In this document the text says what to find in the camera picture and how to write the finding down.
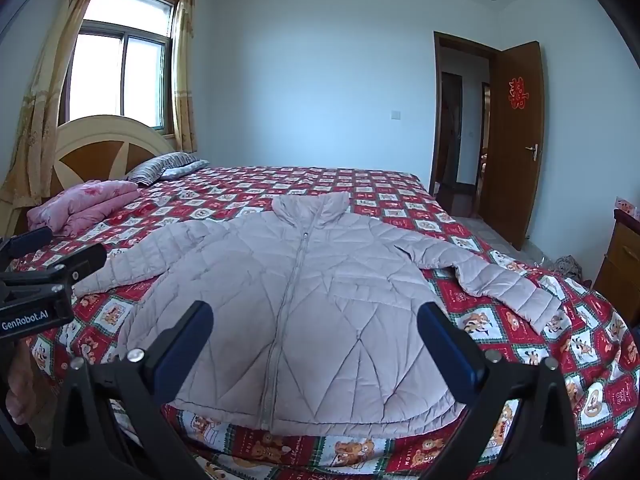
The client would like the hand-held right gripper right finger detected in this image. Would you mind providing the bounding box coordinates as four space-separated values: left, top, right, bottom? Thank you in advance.
416 301 593 480

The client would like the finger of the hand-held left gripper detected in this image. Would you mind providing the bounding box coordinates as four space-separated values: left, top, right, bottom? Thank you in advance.
5 243 108 288
0 226 54 261

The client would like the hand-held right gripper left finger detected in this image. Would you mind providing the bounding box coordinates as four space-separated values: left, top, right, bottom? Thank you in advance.
50 301 215 480

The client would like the pale pink quilted jacket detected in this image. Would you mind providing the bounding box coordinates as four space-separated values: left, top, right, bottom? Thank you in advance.
75 192 568 433

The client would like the person's left hand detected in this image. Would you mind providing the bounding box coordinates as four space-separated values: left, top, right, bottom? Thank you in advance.
5 342 38 426

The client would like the folded pink quilt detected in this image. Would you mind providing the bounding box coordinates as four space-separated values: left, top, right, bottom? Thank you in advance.
26 179 143 237

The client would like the wooden bed headboard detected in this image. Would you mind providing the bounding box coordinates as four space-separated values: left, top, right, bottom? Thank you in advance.
0 115 176 223

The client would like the striped pillow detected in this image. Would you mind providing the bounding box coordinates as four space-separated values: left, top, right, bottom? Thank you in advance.
125 152 198 185

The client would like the grey pillow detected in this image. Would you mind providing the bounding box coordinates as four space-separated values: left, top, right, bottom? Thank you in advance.
160 159 210 180

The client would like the red printed bedspread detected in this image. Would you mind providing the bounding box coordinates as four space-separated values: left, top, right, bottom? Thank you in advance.
0 165 640 480

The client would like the wide yellow curtain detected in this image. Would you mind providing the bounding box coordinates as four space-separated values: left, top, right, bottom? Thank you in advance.
0 0 112 211

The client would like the window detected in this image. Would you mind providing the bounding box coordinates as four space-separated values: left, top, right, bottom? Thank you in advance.
59 0 180 137

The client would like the brown wooden door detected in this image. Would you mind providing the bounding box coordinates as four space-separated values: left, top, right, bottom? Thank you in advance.
477 41 546 252

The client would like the wooden cabinet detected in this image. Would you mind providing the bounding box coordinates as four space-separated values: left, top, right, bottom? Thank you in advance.
592 207 640 311

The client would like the narrow yellow curtain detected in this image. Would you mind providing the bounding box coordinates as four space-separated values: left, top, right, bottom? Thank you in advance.
171 0 199 155

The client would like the red paper door decoration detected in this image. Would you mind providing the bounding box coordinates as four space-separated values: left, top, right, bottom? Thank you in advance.
507 77 531 110

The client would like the brown door frame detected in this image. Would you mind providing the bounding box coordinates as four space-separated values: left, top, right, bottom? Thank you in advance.
431 31 502 216

